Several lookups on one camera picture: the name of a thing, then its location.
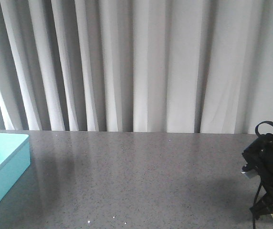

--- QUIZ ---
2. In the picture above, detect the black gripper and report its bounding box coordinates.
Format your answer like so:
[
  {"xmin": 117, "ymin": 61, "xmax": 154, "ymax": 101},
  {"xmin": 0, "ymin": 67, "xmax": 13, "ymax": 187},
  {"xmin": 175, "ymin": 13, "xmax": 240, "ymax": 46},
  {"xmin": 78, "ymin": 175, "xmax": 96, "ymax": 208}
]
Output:
[{"xmin": 242, "ymin": 133, "xmax": 273, "ymax": 215}]

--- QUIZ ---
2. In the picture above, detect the light blue storage box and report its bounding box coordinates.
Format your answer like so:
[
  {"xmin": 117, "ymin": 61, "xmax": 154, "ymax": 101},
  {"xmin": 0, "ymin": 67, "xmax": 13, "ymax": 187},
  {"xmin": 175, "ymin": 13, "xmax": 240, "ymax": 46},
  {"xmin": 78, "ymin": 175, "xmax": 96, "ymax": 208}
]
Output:
[{"xmin": 0, "ymin": 133, "xmax": 31, "ymax": 201}]

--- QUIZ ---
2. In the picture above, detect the white pleated curtain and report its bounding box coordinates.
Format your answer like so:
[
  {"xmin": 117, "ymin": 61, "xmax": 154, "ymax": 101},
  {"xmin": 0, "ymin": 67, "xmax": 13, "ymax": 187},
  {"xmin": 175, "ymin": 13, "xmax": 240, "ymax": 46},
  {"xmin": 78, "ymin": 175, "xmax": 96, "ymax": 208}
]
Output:
[{"xmin": 0, "ymin": 0, "xmax": 273, "ymax": 134}]

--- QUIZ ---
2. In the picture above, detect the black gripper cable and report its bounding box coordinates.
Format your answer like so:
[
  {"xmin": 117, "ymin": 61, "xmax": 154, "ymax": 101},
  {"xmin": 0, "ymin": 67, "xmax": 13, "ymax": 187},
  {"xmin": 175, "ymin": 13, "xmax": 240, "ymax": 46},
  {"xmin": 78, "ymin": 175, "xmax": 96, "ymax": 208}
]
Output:
[{"xmin": 252, "ymin": 120, "xmax": 273, "ymax": 229}]

